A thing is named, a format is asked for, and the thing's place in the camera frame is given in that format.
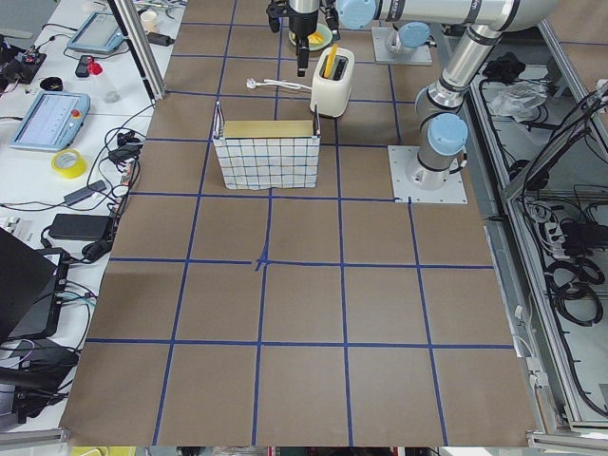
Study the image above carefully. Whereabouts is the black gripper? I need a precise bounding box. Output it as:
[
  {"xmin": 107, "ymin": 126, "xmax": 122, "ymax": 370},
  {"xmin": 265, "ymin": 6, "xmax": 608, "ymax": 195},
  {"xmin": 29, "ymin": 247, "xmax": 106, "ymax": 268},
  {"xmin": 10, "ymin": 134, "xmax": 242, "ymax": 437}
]
[
  {"xmin": 266, "ymin": 0, "xmax": 325, "ymax": 32},
  {"xmin": 289, "ymin": 0, "xmax": 340, "ymax": 77}
]

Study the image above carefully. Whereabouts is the white toaster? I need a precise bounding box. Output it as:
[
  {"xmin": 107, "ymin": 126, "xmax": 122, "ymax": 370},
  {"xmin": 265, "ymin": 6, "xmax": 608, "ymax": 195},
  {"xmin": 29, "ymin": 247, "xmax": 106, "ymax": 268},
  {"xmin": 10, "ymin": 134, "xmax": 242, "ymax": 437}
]
[{"xmin": 310, "ymin": 47, "xmax": 354, "ymax": 118}]

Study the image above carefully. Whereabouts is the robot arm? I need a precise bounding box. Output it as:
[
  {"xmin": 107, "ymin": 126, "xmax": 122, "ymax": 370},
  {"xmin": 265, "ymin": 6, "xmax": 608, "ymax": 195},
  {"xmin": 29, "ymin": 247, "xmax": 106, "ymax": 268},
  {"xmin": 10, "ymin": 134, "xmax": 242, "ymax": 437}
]
[
  {"xmin": 287, "ymin": 9, "xmax": 430, "ymax": 81},
  {"xmin": 266, "ymin": 0, "xmax": 557, "ymax": 191}
]

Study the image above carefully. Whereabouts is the bread slice in toaster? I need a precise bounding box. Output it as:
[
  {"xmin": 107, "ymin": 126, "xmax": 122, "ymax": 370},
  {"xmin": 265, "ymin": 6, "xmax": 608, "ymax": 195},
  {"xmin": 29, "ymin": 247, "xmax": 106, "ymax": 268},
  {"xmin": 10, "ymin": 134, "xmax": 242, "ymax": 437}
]
[{"xmin": 322, "ymin": 43, "xmax": 338, "ymax": 79}]

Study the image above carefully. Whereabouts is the green plate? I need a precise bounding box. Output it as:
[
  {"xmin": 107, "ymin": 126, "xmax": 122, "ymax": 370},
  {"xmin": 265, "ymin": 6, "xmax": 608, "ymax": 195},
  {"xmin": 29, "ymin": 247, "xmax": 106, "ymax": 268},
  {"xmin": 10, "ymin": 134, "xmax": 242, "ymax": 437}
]
[{"xmin": 308, "ymin": 23, "xmax": 333, "ymax": 51}]

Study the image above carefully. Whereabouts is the triangular pastry bread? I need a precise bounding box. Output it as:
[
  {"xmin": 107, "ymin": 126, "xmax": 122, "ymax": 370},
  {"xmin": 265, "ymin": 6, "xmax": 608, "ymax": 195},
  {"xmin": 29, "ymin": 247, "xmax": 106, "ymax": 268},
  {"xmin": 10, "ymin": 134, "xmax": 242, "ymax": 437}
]
[{"xmin": 308, "ymin": 31, "xmax": 324, "ymax": 47}]

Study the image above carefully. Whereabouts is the paper cup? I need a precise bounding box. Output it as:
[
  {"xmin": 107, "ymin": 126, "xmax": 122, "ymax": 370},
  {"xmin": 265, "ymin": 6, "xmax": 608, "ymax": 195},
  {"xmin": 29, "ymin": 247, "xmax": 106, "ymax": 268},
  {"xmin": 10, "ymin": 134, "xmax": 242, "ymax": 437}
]
[{"xmin": 140, "ymin": 10, "xmax": 159, "ymax": 32}]

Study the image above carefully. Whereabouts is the blue teach pendant far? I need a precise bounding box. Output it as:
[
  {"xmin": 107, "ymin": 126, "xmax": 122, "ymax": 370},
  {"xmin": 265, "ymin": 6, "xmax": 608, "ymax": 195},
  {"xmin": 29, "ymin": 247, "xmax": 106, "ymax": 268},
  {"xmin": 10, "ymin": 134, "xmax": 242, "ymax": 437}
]
[{"xmin": 66, "ymin": 11, "xmax": 124, "ymax": 55}]

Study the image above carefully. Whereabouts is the blue teach pendant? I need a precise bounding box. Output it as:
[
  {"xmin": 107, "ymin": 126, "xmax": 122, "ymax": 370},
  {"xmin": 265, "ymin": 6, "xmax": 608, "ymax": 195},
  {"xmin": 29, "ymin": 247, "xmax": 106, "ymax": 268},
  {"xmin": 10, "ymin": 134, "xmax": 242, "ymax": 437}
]
[
  {"xmin": 9, "ymin": 91, "xmax": 90, "ymax": 152},
  {"xmin": 66, "ymin": 11, "xmax": 124, "ymax": 55}
]

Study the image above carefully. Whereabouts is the blue teach pendant near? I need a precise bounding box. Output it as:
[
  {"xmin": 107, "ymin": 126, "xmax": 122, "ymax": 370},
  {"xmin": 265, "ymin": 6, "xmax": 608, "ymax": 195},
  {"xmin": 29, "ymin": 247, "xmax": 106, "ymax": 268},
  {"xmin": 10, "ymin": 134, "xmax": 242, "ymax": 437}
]
[{"xmin": 9, "ymin": 91, "xmax": 90, "ymax": 152}]

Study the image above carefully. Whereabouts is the yellow tape roll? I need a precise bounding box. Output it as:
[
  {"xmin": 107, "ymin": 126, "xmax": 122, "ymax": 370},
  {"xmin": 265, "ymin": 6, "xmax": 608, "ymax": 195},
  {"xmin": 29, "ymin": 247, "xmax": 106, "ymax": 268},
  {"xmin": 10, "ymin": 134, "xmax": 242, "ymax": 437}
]
[{"xmin": 50, "ymin": 149, "xmax": 87, "ymax": 180}]

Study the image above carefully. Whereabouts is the black laptop power brick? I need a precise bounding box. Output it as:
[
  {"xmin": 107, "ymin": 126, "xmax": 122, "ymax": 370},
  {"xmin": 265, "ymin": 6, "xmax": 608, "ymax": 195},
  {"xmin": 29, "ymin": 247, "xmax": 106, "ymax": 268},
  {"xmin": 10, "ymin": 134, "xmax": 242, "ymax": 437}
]
[{"xmin": 48, "ymin": 214, "xmax": 112, "ymax": 241}]

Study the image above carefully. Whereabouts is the black monitor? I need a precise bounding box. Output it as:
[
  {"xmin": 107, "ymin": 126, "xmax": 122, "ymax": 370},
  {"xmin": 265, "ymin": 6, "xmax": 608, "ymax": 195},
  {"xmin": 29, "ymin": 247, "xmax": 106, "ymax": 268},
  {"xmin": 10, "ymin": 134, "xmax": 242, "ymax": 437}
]
[{"xmin": 1, "ymin": 231, "xmax": 68, "ymax": 341}]

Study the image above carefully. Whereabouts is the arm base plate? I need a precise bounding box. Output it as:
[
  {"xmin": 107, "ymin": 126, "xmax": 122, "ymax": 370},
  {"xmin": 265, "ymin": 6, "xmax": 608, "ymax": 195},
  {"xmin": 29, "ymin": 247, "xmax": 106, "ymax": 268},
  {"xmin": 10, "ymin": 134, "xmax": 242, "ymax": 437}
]
[
  {"xmin": 371, "ymin": 24, "xmax": 432, "ymax": 66},
  {"xmin": 388, "ymin": 145, "xmax": 467, "ymax": 204}
]

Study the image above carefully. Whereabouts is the white power cord with plug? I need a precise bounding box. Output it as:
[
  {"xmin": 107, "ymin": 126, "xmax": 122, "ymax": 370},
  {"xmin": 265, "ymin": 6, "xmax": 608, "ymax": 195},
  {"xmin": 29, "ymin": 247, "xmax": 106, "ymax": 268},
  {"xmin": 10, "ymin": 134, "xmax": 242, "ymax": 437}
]
[{"xmin": 245, "ymin": 78, "xmax": 314, "ymax": 92}]

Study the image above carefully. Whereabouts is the wire basket with wooden shelf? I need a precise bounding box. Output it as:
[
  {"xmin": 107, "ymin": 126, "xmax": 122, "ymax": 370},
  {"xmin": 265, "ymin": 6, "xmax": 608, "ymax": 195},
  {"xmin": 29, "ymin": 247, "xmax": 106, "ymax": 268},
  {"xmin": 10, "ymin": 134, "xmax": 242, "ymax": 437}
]
[{"xmin": 213, "ymin": 103, "xmax": 321, "ymax": 190}]

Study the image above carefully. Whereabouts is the aluminium frame post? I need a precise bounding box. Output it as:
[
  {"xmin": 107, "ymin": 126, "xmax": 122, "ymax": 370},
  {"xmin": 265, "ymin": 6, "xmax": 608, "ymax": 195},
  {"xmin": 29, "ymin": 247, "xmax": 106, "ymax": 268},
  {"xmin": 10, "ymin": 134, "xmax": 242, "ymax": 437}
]
[{"xmin": 108, "ymin": 0, "xmax": 166, "ymax": 102}]

